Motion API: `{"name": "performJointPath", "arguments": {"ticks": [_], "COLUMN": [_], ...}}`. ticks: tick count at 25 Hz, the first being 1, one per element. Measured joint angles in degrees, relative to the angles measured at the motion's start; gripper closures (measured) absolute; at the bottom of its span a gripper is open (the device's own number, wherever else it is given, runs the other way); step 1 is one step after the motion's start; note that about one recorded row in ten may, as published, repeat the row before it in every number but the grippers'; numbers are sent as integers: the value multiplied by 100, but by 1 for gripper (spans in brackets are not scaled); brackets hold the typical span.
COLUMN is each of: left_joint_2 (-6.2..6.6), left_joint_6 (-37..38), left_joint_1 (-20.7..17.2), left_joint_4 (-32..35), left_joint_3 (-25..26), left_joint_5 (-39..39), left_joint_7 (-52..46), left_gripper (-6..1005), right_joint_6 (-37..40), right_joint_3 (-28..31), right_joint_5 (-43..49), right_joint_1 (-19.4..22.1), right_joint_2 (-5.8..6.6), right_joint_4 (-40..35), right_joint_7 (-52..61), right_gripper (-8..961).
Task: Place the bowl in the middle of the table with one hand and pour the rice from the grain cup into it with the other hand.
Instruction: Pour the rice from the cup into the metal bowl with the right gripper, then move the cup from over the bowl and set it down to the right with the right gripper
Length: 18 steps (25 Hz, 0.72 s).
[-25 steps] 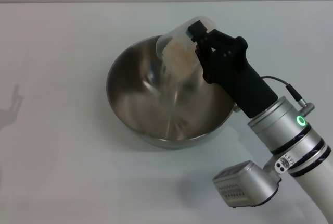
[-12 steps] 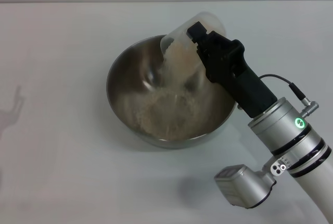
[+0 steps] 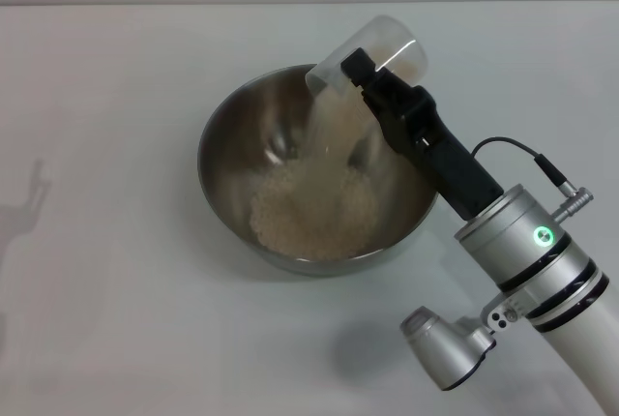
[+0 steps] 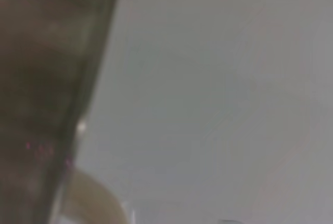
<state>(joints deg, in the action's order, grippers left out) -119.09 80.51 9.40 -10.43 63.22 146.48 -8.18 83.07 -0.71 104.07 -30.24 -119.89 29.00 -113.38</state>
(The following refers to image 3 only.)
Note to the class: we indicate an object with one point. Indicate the white rice grains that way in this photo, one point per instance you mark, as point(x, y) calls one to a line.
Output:
point(309, 222)

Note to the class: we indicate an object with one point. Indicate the clear plastic measuring cup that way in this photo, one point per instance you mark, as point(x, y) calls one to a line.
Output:
point(382, 38)

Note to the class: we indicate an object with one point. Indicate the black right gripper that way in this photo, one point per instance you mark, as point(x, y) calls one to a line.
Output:
point(435, 155)

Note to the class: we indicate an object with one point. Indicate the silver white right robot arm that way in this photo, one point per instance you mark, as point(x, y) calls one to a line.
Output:
point(541, 261)

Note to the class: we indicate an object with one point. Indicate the stainless steel mixing bowl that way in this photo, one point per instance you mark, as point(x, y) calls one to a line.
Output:
point(232, 164)

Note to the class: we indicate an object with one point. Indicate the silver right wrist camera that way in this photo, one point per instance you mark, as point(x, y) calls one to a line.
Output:
point(445, 343)

